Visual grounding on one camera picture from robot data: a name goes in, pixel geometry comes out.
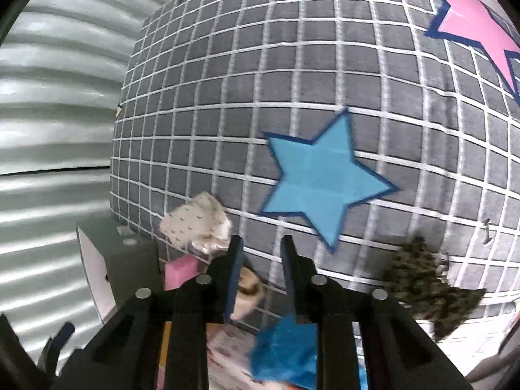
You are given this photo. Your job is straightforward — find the grey storage box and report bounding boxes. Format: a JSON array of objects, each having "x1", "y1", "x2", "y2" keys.
[{"x1": 76, "y1": 216, "x2": 165, "y2": 324}]

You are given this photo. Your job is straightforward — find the beige cloth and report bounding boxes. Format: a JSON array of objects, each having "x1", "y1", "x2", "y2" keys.
[{"x1": 231, "y1": 266, "x2": 266, "y2": 321}]

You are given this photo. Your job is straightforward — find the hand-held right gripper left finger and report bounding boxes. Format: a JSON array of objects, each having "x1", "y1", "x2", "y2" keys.
[{"x1": 51, "y1": 235, "x2": 246, "y2": 390}]

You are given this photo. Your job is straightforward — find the blue cloth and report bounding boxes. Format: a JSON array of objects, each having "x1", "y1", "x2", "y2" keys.
[{"x1": 249, "y1": 316, "x2": 322, "y2": 390}]

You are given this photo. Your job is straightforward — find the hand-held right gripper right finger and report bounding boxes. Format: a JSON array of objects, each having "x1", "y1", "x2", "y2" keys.
[{"x1": 280, "y1": 235, "x2": 474, "y2": 390}]

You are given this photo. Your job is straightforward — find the pale green curtain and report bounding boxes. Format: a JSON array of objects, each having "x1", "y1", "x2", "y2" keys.
[{"x1": 0, "y1": 0, "x2": 192, "y2": 336}]

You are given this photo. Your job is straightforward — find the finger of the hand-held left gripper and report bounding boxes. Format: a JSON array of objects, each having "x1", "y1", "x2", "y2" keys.
[{"x1": 38, "y1": 322, "x2": 76, "y2": 374}]

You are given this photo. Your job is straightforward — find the leopard print scrunchie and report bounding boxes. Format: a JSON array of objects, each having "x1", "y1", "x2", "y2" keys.
[{"x1": 383, "y1": 237, "x2": 487, "y2": 341}]

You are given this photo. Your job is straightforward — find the cream polka dot scrunchie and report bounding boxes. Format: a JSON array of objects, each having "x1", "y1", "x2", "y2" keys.
[{"x1": 158, "y1": 192, "x2": 233, "y2": 253}]

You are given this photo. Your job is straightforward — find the grey checked star blanket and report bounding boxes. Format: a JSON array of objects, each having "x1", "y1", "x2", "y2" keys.
[{"x1": 110, "y1": 0, "x2": 520, "y2": 359}]

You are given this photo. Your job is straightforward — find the pink sponge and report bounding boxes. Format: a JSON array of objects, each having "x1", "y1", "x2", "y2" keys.
[{"x1": 163, "y1": 255, "x2": 201, "y2": 291}]

